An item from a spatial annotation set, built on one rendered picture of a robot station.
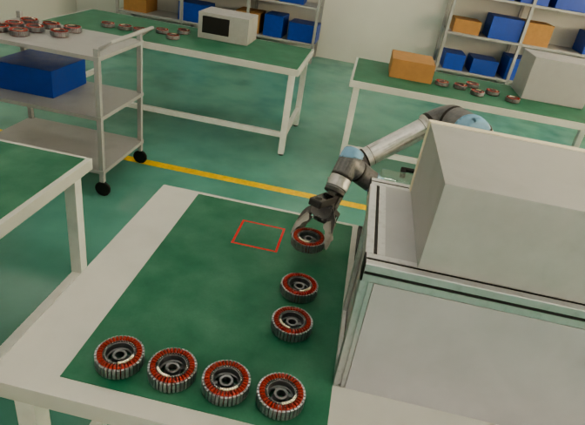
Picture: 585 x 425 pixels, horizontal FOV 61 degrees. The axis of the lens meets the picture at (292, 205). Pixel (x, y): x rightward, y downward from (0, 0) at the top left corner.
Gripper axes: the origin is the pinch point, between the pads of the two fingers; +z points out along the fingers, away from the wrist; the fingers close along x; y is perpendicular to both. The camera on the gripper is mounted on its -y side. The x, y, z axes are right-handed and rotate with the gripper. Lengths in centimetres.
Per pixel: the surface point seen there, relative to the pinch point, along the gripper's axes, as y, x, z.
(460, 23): 453, 126, -410
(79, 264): 27, 106, 48
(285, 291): -13.6, -6.6, 17.6
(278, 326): -24.3, -13.3, 26.5
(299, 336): -22.5, -19.2, 26.5
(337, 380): -26, -34, 31
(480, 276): -41, -55, -3
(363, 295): -42, -35, 11
